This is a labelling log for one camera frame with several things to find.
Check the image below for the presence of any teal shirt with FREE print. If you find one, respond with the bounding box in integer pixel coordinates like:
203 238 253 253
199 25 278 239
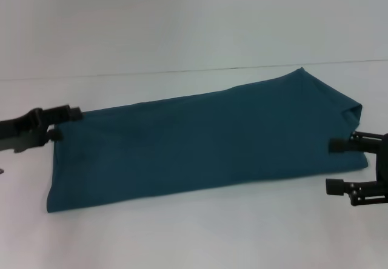
45 67 370 214

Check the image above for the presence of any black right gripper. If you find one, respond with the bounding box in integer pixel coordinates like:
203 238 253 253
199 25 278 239
325 131 388 207

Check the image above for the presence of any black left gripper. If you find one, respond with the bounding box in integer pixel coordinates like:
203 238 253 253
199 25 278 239
0 105 83 154

